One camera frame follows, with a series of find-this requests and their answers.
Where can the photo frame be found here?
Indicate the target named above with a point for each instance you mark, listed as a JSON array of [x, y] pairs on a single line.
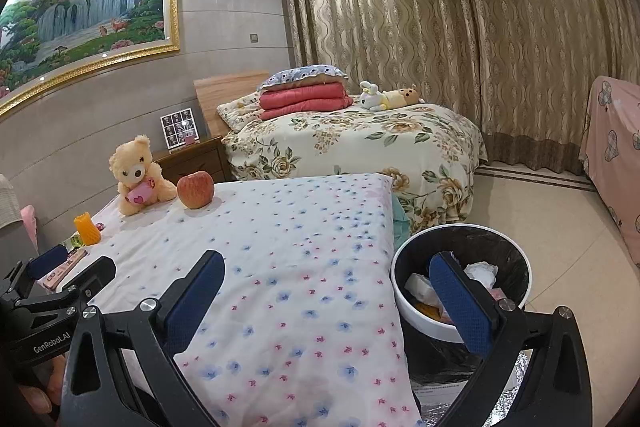
[[177, 127]]

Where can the person's left hand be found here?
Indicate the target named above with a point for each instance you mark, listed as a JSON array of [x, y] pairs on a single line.
[[37, 399]]

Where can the beige patterned curtain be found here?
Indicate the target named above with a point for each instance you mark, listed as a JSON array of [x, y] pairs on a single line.
[[450, 32]]

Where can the silver foil bag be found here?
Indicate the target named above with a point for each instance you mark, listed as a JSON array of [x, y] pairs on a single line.
[[440, 407]]

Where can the yellow plush toy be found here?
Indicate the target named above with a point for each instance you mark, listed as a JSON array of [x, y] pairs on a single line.
[[400, 97]]

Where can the blue patterned pillow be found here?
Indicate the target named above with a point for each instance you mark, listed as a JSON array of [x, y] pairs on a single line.
[[300, 76]]

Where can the white rabbit plush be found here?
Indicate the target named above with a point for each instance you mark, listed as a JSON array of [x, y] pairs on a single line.
[[370, 99]]

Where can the pink heart print cloth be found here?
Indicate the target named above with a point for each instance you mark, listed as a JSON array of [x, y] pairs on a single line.
[[610, 147]]

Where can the beige cloth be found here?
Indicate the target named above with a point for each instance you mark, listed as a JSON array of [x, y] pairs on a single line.
[[10, 199]]

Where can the folded red blanket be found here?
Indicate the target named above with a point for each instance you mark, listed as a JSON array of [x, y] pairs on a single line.
[[300, 99]]

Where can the yellow foam fruit net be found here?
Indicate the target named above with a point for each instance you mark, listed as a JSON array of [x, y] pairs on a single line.
[[429, 309]]

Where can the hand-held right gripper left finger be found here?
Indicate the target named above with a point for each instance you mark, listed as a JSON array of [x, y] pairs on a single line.
[[192, 307]]

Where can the cream floral pillow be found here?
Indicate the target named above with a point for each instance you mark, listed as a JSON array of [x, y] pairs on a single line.
[[240, 107]]

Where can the gold framed landscape painting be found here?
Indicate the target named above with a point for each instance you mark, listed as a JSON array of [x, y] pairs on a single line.
[[80, 17]]

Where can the pink flat box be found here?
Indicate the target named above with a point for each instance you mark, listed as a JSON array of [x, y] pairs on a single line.
[[62, 269]]

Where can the beige teddy bear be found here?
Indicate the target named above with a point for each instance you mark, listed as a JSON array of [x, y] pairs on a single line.
[[135, 167]]

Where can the red apple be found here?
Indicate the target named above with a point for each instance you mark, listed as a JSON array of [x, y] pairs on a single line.
[[195, 189]]

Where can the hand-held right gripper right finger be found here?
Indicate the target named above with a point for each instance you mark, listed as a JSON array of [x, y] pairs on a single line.
[[460, 307]]

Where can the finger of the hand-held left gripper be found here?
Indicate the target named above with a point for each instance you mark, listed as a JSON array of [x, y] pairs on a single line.
[[95, 274], [47, 262]]

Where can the bed with floral bedspread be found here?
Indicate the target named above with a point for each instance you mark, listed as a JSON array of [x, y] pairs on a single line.
[[350, 137]]

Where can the white bin with black liner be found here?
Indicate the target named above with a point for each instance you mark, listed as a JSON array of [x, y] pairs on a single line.
[[415, 322]]

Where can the wooden nightstand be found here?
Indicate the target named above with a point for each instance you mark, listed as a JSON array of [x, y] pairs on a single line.
[[200, 162]]

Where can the green snack packet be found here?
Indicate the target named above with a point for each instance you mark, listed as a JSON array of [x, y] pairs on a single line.
[[75, 241]]

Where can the white floral tablecloth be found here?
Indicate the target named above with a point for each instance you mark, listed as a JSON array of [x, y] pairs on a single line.
[[300, 282]]

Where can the teal under cloth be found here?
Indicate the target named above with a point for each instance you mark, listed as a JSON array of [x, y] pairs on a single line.
[[402, 222]]

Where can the white-red wrapper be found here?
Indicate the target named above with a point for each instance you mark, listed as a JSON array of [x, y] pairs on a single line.
[[480, 274]]

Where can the wooden headboard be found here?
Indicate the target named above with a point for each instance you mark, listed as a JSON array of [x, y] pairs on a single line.
[[220, 92]]

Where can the orange foam fruit net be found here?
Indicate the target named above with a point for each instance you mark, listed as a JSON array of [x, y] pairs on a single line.
[[86, 229]]

